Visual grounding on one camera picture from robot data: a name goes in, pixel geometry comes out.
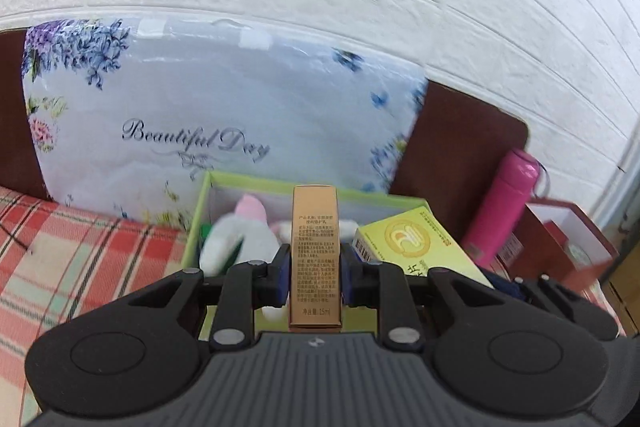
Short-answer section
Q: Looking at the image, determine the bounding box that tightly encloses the gold slim carton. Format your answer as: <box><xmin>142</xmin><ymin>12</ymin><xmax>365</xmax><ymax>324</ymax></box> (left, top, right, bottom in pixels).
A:
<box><xmin>288</xmin><ymin>185</ymin><xmax>345</xmax><ymax>333</ymax></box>

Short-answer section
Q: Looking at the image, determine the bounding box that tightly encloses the white plush toy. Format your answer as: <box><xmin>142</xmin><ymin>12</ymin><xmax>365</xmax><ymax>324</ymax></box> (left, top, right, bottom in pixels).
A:
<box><xmin>235</xmin><ymin>194</ymin><xmax>293</xmax><ymax>268</ymax></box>

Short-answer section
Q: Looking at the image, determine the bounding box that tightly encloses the floral packaged pillow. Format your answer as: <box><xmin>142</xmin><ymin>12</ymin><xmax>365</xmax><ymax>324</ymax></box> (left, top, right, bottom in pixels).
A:
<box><xmin>21</xmin><ymin>18</ymin><xmax>430</xmax><ymax>230</ymax></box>

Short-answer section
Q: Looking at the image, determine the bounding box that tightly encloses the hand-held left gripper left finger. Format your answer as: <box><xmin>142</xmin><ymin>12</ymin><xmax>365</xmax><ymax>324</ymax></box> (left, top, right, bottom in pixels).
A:
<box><xmin>125</xmin><ymin>244</ymin><xmax>292</xmax><ymax>350</ymax></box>

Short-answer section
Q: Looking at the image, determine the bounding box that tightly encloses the white glove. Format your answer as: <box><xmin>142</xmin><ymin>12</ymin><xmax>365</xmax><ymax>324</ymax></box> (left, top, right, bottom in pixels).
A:
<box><xmin>199</xmin><ymin>212</ymin><xmax>251</xmax><ymax>275</ymax></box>

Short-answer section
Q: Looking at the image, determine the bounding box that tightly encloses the brown cardboard box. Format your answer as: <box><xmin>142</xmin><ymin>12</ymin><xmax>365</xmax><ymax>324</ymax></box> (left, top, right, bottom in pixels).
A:
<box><xmin>492</xmin><ymin>197</ymin><xmax>621</xmax><ymax>293</ymax></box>

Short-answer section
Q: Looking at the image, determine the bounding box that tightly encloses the pink thermos bottle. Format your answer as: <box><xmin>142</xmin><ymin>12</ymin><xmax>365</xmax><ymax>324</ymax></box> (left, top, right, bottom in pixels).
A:
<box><xmin>461</xmin><ymin>149</ymin><xmax>551</xmax><ymax>268</ymax></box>

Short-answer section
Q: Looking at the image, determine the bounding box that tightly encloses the light green cardboard box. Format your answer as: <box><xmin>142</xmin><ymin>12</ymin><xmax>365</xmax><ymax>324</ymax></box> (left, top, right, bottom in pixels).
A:
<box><xmin>181</xmin><ymin>171</ymin><xmax>436</xmax><ymax>342</ymax></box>

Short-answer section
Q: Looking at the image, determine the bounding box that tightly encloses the yellow-green carton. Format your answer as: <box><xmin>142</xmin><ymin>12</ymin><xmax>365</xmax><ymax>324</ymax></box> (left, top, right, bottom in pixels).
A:
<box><xmin>354</xmin><ymin>207</ymin><xmax>496</xmax><ymax>290</ymax></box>

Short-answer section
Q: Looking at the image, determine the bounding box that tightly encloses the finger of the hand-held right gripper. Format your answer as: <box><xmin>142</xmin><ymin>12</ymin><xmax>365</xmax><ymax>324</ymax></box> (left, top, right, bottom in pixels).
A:
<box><xmin>482</xmin><ymin>271</ymin><xmax>618</xmax><ymax>342</ymax></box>

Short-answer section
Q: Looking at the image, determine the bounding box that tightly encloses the brown headboard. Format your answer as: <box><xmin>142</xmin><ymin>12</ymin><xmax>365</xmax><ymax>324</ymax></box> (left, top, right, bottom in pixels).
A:
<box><xmin>0</xmin><ymin>29</ymin><xmax>530</xmax><ymax>208</ymax></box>

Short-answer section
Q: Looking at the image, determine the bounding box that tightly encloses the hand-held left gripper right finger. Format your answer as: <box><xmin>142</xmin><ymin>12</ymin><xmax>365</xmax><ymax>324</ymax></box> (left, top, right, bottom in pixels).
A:
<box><xmin>341</xmin><ymin>244</ymin><xmax>506</xmax><ymax>350</ymax></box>

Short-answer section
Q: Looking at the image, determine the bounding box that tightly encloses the plaid blanket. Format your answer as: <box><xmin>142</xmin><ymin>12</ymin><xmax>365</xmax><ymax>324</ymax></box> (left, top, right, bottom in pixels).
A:
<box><xmin>0</xmin><ymin>186</ymin><xmax>628</xmax><ymax>427</ymax></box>

